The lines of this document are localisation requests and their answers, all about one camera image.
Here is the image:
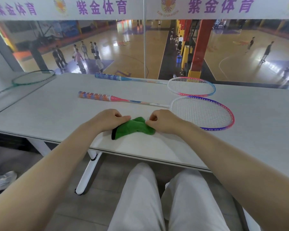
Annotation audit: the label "purple pink badminton racket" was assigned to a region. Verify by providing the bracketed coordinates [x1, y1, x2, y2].
[78, 91, 235, 131]

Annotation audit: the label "group of distant people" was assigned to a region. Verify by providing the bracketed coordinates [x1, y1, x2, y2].
[52, 19, 289, 84]

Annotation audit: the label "person's white trousers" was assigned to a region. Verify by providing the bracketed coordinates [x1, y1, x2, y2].
[108, 163, 231, 231]

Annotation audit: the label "pink blue badminton racket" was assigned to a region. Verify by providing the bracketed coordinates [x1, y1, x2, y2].
[94, 72, 216, 97]

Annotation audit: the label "yellow padded post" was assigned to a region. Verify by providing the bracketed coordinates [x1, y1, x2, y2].
[182, 45, 193, 70]

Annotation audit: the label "dark hoop post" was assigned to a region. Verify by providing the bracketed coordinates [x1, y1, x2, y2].
[29, 39, 50, 73]

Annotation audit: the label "green black cleaning cloth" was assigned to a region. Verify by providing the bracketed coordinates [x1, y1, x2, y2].
[111, 116, 156, 141]

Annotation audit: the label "white table leg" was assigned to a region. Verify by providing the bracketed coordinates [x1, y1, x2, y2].
[242, 209, 261, 231]
[74, 149, 103, 196]
[26, 138, 51, 157]

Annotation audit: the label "green badminton racket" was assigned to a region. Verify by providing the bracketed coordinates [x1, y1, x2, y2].
[0, 69, 56, 99]

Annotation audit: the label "white banner with purple print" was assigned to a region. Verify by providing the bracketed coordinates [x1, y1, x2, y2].
[0, 0, 289, 21]

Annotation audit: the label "metal window mullion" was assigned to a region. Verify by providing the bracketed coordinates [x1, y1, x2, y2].
[143, 0, 147, 79]

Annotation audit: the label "person's left forearm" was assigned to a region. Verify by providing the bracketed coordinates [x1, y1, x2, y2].
[0, 122, 104, 231]

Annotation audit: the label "person's right hand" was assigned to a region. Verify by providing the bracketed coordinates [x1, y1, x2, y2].
[145, 109, 191, 135]

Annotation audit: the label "person's right forearm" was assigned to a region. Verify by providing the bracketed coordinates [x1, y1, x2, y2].
[180, 122, 289, 231]

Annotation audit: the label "red pillar with yellow base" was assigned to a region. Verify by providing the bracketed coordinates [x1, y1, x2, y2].
[187, 19, 216, 80]

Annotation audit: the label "person's left hand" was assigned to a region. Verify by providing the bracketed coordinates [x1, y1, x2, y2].
[86, 109, 132, 135]

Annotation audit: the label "white shoe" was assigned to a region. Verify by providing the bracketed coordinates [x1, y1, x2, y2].
[0, 170, 18, 200]

